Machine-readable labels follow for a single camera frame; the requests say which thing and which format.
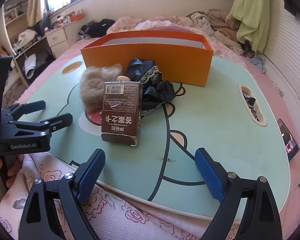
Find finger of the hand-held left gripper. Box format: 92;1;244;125
13;113;73;137
1;100;46;121

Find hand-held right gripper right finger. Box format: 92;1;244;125
195;147;282;240

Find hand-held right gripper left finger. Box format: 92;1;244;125
18;148;106;240

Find brown fur pompom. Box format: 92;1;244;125
79;67;107;112

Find brown drink carton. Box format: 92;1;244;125
101;81;143;147

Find clear bag of fluff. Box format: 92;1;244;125
101;64;123;80

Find black lace-trimmed garment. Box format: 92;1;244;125
125;58;177;117

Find orange cardboard box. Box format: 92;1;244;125
80;29;214;87

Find green cartoon desktop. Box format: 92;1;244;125
14;54;300;224

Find person's left hand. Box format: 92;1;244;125
0;154;24;188

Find white slipper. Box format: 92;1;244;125
25;54;37;78

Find rose print blanket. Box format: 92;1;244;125
0;152;215;240

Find white drawer cabinet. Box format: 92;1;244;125
46;27;69;58

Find crumpled shiny wrappers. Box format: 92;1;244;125
242;90;260;123

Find smartphone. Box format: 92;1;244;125
277;119;299;160

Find orange tray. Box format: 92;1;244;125
70;12;85;22

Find black clothes heap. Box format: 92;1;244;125
77;19;115;40

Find beige curtain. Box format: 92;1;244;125
28;0;42;27

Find light blue cloth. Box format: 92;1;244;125
248;55;266;74

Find pink floral quilt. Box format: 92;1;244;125
106;15;190;34

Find white louvered closet door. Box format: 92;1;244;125
261;0;300;100

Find maroon pillow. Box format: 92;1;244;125
135;21;193;32

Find pile of beige clothes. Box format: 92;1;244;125
187;9;243;53

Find light green hanging garment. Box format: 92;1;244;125
227;0;270;53

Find dark hanging garment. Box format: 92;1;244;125
283;0;300;15

